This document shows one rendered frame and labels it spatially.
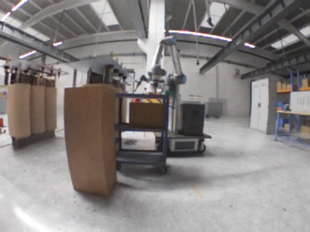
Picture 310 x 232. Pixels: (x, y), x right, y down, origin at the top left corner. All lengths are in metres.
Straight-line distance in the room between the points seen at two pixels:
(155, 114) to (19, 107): 2.34
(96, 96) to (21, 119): 2.01
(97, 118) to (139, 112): 0.60
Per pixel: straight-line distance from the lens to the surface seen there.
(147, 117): 1.46
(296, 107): 4.72
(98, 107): 0.99
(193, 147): 2.22
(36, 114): 3.00
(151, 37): 8.25
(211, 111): 11.06
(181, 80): 2.00
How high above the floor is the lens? 0.79
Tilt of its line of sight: 5 degrees down
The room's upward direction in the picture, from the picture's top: 2 degrees clockwise
